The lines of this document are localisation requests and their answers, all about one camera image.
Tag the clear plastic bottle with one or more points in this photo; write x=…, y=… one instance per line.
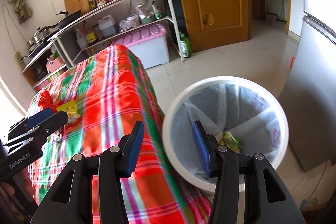
x=82, y=41

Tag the black frying pan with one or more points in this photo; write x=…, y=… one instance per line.
x=69, y=18

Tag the steel cooking pot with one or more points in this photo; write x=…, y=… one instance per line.
x=39, y=36

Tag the green white packet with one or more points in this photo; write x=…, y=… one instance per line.
x=157, y=12

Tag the crumpled clear plastic bag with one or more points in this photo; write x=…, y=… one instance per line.
x=124, y=25

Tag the red plastic bag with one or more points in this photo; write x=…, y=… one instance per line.
x=46, y=102

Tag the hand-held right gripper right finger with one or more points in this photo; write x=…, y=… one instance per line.
x=202, y=150

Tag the black cooktop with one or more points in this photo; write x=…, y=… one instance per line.
x=42, y=49

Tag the silver refrigerator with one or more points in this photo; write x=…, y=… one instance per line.
x=309, y=87

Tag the white round waste bin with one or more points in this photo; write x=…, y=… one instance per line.
x=174, y=155

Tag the yellow snack wrapper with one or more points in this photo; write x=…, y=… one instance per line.
x=68, y=108

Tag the white snack bag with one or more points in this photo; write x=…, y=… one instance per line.
x=141, y=9

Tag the pink plastic basket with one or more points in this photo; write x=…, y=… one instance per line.
x=55, y=65

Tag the green glass oil bottle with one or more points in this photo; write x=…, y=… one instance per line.
x=88, y=2

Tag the translucent plastic bin liner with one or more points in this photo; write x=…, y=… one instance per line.
x=249, y=113

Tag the plastic jug of dark liquid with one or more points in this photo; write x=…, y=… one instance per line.
x=107, y=27

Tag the wooden door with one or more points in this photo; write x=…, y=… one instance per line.
x=215, y=3

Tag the pink lidded storage box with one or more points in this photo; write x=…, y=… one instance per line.
x=152, y=50

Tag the beige power strip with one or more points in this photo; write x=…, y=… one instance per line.
x=19, y=60

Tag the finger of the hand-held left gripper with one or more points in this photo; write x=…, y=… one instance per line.
x=56, y=120
x=39, y=116

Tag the yellow label sauce bottle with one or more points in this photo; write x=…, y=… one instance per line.
x=91, y=37

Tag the hanging green cloth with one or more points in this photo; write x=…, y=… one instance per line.
x=19, y=3

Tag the green bowl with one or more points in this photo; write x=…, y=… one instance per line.
x=147, y=20

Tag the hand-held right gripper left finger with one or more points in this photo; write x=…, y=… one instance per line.
x=134, y=150

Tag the person's left hand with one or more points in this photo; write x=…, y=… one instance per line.
x=28, y=182

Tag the red green plaid tablecloth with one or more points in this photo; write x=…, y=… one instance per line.
x=105, y=98

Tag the white plastic tub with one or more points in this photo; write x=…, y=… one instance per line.
x=134, y=19

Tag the green plastic bottle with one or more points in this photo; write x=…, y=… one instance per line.
x=185, y=47

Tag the green snack wrapper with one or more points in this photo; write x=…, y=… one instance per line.
x=231, y=141

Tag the white metal shelf rack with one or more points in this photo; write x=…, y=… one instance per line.
x=173, y=18

